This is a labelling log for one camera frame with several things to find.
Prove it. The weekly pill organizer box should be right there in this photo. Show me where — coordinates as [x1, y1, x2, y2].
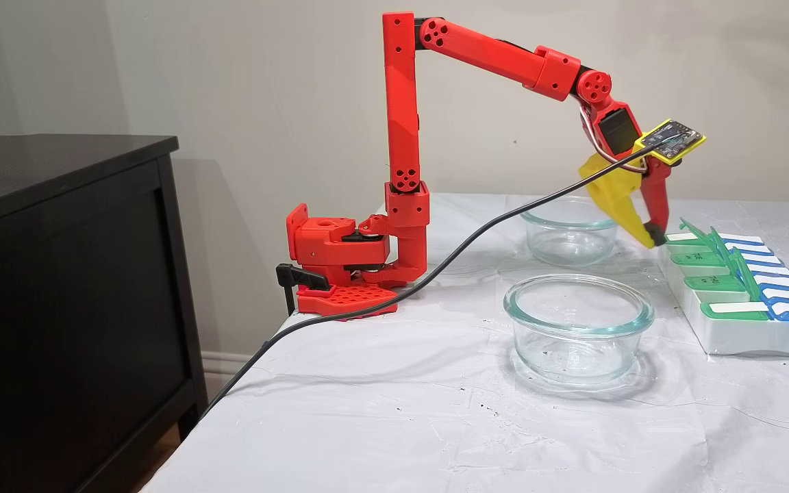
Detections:
[657, 218, 789, 360]

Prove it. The glass bowl with embossed logo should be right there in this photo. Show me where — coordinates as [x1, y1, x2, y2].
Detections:
[519, 197, 620, 268]

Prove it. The clear glass bowl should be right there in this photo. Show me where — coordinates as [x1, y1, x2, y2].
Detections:
[503, 275, 655, 384]

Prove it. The white table cover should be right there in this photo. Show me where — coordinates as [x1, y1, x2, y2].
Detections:
[141, 194, 789, 493]

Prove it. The black table clamp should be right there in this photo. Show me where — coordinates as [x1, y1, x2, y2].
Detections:
[275, 264, 330, 316]

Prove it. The black wooden cabinet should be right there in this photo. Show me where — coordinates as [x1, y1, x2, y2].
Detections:
[0, 134, 209, 493]

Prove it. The gripper servo wire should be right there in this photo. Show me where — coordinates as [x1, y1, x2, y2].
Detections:
[578, 103, 649, 172]

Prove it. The camera board on yellow mount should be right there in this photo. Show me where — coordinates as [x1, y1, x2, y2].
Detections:
[634, 118, 707, 165]

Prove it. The black camera cable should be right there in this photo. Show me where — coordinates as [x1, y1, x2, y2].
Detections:
[199, 144, 671, 420]

